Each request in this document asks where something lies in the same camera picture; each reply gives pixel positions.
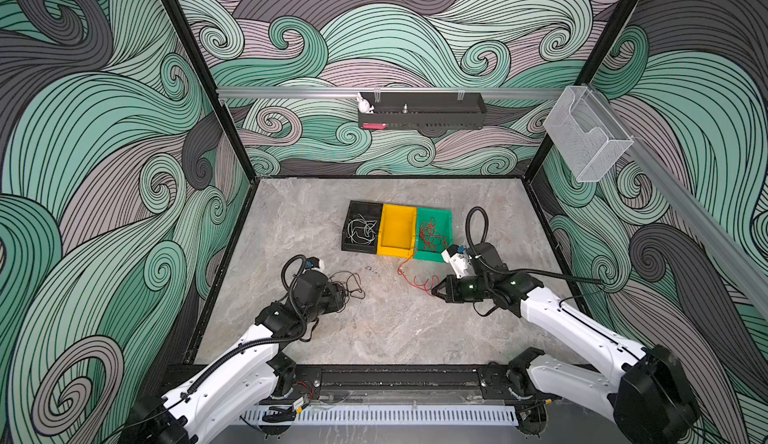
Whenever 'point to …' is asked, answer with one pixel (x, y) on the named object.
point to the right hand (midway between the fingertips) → (433, 292)
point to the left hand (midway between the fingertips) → (339, 288)
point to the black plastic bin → (369, 211)
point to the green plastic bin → (444, 226)
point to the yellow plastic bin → (397, 231)
